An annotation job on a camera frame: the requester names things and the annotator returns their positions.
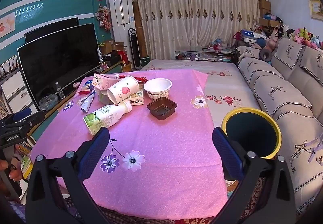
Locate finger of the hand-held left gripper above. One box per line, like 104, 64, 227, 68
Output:
0, 108, 45, 136

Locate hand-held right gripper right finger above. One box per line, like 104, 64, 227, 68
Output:
212, 127, 297, 224

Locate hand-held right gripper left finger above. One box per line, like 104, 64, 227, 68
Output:
25, 127, 119, 224

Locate yellow-rimmed dark trash bin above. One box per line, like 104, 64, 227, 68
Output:
221, 107, 282, 159

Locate green-label white milk bottle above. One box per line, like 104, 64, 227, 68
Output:
83, 100, 133, 136

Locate silver blue foil packet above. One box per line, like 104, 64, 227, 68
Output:
80, 89, 96, 113

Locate peach-print paper cup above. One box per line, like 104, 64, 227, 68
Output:
106, 76, 140, 103

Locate pink milk carton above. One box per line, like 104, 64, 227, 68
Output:
91, 73, 122, 91

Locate black plastic tray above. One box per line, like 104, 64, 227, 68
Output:
147, 97, 178, 120

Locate white paper bowl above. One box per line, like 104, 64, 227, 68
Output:
143, 78, 173, 100

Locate person's left hand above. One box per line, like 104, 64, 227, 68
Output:
0, 159, 22, 182

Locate row of colourful books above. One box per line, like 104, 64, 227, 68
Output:
15, 142, 34, 179

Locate white drawer unit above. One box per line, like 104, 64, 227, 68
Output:
0, 68, 33, 113

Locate glass bowl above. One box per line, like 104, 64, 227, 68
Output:
39, 94, 58, 112

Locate clear water bottle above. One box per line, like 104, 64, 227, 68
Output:
55, 82, 65, 100

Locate dark patterned cloth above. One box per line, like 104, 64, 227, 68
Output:
226, 176, 268, 224

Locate photo collage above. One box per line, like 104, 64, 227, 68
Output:
0, 55, 19, 75

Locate pink floral tablecloth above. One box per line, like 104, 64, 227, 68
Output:
30, 69, 229, 221

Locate large black television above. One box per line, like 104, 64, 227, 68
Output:
17, 23, 101, 111

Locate beige floral bed mat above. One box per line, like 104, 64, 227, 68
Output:
140, 59, 260, 129

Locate beige deer-print sofa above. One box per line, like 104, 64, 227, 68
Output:
236, 37, 323, 214

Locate smaller black television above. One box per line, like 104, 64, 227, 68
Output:
24, 17, 80, 43

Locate glass coffee table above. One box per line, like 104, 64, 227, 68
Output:
175, 47, 236, 63

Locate grey neck pillow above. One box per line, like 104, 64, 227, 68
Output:
259, 49, 273, 61

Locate open cardboard boxes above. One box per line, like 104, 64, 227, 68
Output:
100, 40, 128, 55

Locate black tower fan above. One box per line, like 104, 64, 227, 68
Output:
128, 28, 142, 70

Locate blue star-print pillow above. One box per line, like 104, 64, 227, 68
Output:
241, 29, 263, 41

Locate pink plush toy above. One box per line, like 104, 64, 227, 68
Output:
266, 32, 278, 48

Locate hanging flower decoration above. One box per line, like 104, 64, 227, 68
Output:
95, 4, 111, 31

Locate brown rolled mat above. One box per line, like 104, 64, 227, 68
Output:
132, 1, 147, 56

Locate white standing air conditioner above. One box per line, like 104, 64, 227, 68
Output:
109, 0, 134, 46

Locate row of plush toys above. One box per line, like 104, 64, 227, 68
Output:
278, 23, 323, 50

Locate beige patterned curtain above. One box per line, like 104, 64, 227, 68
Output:
129, 0, 259, 60

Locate stack of cardboard boxes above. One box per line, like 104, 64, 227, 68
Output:
258, 0, 280, 28

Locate cartoon wall sticker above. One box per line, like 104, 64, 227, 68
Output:
0, 12, 16, 38

